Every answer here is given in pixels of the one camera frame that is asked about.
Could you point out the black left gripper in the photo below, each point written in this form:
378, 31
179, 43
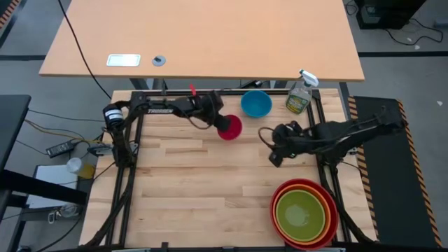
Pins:
211, 106

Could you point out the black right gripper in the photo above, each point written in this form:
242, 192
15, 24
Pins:
288, 140

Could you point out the small red bowl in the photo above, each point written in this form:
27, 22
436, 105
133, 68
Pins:
235, 131

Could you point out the green bowl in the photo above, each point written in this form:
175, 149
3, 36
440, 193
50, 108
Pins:
300, 215

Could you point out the orange bowl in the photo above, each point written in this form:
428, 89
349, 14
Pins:
328, 213

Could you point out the large red bowl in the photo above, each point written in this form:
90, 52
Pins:
335, 213

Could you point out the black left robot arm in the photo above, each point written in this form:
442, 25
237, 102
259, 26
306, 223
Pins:
161, 105

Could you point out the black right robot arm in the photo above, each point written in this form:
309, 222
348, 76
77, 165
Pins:
343, 138

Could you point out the blue bowl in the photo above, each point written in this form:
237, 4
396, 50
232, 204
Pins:
256, 104

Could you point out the red tag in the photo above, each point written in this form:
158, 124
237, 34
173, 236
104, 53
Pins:
192, 90

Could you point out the green cleaner spray bottle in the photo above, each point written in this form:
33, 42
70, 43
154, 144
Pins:
298, 98

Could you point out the light wood desk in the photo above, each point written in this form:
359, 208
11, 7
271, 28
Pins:
217, 35

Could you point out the white rectangular desk plate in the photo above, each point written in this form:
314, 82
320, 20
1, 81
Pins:
123, 60

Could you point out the black hazard-striped floor mat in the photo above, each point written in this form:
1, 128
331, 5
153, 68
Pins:
392, 196

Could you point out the clear bottle with yellow liquid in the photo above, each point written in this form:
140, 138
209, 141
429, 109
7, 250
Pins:
81, 168

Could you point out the black power adapter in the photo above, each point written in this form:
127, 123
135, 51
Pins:
60, 148

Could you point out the white board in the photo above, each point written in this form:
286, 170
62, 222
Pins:
49, 182

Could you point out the black computer case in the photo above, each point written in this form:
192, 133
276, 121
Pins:
388, 14

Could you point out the black aluminium table frame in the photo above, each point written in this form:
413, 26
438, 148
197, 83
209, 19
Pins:
134, 150

